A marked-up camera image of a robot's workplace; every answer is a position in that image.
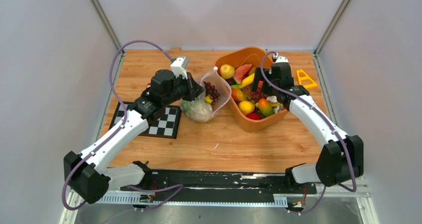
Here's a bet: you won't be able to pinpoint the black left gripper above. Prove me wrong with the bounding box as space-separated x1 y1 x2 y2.
163 72 206 106

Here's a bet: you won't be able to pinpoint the dark toy grapes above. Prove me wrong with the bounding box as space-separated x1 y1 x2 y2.
203 81 220 106

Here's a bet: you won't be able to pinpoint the small yellow toy lemon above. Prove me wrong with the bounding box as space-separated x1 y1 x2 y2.
205 96 213 104

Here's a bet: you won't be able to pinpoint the green toy lettuce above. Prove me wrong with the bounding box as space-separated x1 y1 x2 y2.
181 100 213 122

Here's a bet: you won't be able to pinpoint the clear zip top bag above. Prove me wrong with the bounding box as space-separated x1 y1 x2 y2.
181 67 231 122

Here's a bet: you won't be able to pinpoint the toy watermelon slice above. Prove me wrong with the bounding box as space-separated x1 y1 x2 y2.
233 64 252 84

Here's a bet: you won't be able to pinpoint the orange plastic basket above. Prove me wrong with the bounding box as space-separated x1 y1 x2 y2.
214 47 288 132

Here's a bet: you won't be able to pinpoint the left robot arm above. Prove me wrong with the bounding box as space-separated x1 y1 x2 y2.
62 70 205 204

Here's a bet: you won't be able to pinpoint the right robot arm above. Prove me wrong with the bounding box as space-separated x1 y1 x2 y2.
252 62 363 193

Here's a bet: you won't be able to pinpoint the white toy garlic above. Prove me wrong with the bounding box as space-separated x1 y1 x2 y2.
266 96 284 113

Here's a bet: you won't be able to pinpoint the yellow triangular toy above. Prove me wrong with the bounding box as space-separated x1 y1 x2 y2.
296 69 318 89

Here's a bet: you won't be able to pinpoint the yellow toy corn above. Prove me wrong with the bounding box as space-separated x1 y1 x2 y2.
238 73 255 89

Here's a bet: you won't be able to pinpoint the toy mango green orange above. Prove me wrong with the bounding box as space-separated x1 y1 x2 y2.
258 99 274 117

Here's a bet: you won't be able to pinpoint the black white checkerboard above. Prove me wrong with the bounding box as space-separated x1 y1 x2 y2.
108 103 182 139

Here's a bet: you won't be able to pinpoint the red toy tomato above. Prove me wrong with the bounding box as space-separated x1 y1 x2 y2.
246 112 262 120

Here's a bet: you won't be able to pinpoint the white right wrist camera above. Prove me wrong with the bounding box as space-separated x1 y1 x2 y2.
273 56 289 64

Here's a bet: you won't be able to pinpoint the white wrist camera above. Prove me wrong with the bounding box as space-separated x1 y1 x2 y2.
170 56 189 79
273 56 289 64

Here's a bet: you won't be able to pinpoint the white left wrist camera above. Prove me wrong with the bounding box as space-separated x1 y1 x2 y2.
170 56 189 79

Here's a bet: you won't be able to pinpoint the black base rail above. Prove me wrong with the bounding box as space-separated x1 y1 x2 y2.
136 169 317 203

